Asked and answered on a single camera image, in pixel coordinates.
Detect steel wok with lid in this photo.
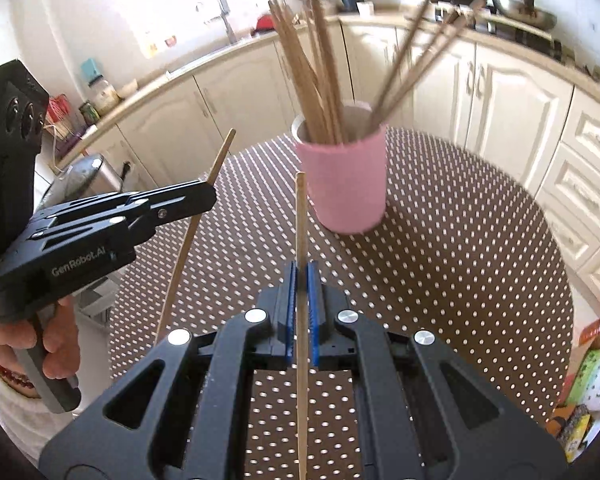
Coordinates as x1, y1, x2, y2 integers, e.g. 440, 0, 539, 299
492, 0, 558, 31

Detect red bead bracelet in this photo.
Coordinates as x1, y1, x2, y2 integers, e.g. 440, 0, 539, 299
0, 345, 37, 396

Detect person's left hand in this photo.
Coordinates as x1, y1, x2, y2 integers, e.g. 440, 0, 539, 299
0, 296, 80, 381

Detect black gas stove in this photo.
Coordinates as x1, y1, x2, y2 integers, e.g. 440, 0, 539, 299
435, 2, 566, 61

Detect cream base cabinets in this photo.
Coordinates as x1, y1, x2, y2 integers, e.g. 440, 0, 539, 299
55, 15, 600, 311

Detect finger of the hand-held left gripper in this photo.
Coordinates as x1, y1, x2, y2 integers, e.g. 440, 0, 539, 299
30, 195, 217, 256
40, 180, 216, 223

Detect red container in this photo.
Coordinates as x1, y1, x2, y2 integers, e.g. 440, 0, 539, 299
47, 95, 74, 136

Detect light blue box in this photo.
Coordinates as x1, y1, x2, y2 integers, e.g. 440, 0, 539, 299
80, 57, 104, 83

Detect large jar black lid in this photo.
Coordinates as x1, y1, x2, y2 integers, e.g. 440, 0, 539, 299
87, 75, 120, 116

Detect group of wooden chopsticks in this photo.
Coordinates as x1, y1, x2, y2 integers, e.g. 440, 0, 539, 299
266, 0, 486, 146

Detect silver black rice cooker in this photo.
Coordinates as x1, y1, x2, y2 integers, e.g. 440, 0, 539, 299
32, 152, 123, 211

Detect wooden chopstick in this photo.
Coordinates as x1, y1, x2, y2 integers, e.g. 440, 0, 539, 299
154, 128, 237, 346
294, 171, 312, 480

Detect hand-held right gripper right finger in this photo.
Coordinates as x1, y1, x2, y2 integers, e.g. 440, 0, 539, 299
308, 261, 566, 480

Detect pink cup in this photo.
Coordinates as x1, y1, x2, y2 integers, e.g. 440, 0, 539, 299
291, 101, 388, 235

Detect person's left forearm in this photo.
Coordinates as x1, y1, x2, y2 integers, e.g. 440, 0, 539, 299
0, 360, 56, 466

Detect yellow black packet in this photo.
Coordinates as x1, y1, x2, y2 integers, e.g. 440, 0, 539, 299
550, 402, 594, 463

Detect green white package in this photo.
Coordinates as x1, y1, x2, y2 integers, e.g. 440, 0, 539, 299
565, 345, 600, 413

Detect chrome faucet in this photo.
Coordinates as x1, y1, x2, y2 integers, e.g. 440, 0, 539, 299
195, 0, 239, 46

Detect window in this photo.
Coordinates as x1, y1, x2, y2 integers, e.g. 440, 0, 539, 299
80, 0, 261, 56

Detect round polka-dot table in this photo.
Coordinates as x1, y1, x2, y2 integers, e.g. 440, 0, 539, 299
107, 127, 576, 480

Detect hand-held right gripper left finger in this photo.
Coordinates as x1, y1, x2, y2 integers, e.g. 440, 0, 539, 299
39, 261, 297, 480

